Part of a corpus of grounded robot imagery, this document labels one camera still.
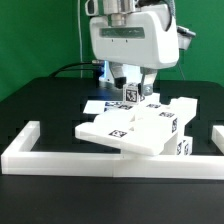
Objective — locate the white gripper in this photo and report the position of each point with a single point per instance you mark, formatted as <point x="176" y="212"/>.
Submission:
<point x="148" y="40"/>

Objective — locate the white tagged cube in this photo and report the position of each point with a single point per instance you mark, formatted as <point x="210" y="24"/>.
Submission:
<point x="130" y="93"/>

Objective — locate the white H-shaped chair back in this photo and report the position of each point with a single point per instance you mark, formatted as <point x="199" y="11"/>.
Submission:
<point x="110" y="127"/>

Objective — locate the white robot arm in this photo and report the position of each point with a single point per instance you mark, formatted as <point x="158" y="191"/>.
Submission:
<point x="116" y="12"/>

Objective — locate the white tag base sheet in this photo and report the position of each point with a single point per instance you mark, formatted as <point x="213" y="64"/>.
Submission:
<point x="99" y="106"/>

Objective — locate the white block right edge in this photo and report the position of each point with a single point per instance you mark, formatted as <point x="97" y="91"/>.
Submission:
<point x="218" y="137"/>

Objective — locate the white U-shaped fence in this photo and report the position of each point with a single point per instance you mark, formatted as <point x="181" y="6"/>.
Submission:
<point x="19" y="158"/>

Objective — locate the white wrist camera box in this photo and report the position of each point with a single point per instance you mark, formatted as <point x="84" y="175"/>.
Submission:
<point x="185" y="36"/>

